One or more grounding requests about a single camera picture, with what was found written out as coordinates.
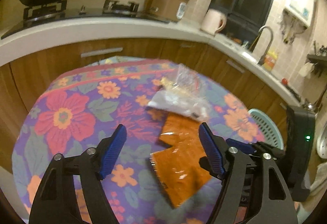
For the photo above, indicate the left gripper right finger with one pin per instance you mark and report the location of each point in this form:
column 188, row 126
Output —
column 254, row 182

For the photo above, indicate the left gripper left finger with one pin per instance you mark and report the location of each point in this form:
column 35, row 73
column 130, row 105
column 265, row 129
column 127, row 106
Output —
column 55, row 200

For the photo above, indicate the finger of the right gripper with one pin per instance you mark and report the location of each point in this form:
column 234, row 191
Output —
column 243, row 147

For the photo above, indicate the orange snack wrapper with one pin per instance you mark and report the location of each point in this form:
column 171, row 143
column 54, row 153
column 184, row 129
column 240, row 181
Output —
column 177, row 167

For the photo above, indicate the white plastic bag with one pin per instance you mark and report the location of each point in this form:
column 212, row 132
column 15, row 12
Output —
column 196, row 108

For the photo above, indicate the clear plastic bag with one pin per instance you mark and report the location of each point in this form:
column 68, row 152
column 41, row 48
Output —
column 183, row 80

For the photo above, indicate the light blue plastic basket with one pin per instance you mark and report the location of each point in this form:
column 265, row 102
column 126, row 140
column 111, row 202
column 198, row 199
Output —
column 268, row 128

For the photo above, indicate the red tomato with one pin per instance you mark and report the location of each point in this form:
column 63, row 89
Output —
column 284, row 81

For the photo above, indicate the chrome sink faucet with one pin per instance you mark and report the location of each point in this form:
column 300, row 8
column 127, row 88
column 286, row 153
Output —
column 265, row 44

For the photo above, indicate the yellow detergent bottle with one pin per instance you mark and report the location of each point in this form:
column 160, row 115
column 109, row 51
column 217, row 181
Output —
column 270, row 60

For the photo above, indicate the floral tablecloth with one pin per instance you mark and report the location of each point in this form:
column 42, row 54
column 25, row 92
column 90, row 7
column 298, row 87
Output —
column 84, row 106

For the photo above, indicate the wooden cabinet front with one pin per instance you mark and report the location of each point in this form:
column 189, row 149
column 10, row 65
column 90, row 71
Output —
column 25, row 79

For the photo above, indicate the pink electric kettle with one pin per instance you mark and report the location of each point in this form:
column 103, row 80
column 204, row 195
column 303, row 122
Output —
column 213, row 22

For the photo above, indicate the white water heater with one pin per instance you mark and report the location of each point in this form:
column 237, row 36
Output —
column 301, row 9

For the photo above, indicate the brown rice cooker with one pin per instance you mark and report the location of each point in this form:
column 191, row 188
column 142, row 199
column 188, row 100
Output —
column 171, row 10

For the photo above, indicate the white counter top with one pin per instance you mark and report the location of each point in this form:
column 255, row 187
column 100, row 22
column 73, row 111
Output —
column 69, row 31

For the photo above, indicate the black gas stove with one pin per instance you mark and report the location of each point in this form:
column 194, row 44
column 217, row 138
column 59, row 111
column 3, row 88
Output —
column 35, row 16

